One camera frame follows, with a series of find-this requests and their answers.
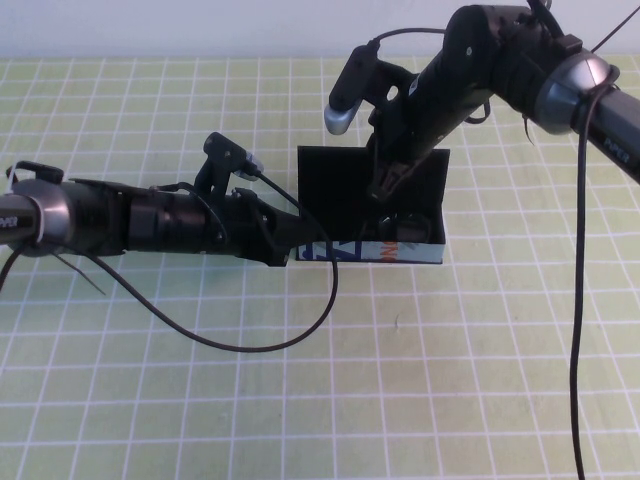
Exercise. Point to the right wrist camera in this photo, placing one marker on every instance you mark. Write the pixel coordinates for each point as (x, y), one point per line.
(350, 85)

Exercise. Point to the black framed glasses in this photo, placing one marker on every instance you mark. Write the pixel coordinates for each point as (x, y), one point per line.
(410, 230)

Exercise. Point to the black printed glasses case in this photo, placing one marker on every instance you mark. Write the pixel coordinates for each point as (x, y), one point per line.
(335, 185)

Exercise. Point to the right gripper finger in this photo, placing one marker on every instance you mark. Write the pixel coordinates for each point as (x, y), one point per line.
(399, 177)
(376, 180)

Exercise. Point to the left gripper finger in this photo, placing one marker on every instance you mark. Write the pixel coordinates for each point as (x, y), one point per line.
(296, 240)
(295, 224)

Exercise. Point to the left camera mount bracket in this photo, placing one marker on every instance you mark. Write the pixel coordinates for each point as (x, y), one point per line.
(210, 180)

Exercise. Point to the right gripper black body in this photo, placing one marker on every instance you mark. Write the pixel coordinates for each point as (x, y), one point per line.
(400, 135)

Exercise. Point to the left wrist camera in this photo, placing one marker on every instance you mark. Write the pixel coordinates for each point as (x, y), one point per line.
(222, 145)

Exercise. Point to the black zip tie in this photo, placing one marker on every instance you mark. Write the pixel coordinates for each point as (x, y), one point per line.
(80, 274)
(617, 26)
(527, 130)

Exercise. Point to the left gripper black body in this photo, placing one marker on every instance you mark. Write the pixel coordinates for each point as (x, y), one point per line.
(250, 230)

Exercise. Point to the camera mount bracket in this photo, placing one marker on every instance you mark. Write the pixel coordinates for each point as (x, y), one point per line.
(387, 75)
(210, 180)

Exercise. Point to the green checked tablecloth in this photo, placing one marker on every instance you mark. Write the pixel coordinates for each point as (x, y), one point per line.
(400, 400)

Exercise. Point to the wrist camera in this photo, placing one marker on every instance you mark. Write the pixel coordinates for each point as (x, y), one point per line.
(222, 145)
(350, 85)

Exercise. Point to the white zip tie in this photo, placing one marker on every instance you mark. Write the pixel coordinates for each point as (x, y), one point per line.
(40, 225)

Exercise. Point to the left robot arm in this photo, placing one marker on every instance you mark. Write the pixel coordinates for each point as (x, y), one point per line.
(100, 217)

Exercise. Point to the right camera mount bracket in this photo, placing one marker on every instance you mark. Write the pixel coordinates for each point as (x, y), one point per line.
(387, 75)

